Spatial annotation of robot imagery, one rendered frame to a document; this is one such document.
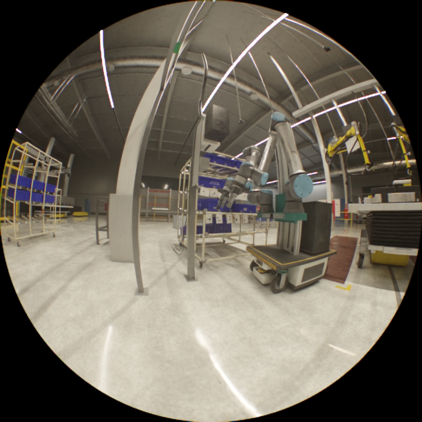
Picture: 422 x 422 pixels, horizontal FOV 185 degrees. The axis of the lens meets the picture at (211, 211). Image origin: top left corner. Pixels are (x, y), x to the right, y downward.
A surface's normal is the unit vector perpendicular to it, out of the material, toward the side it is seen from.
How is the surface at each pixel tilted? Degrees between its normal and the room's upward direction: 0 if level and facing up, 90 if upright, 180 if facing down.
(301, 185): 95
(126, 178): 90
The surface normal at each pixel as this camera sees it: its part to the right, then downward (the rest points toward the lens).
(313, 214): -0.99, -0.04
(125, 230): 0.40, 0.00
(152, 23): 0.00, 1.00
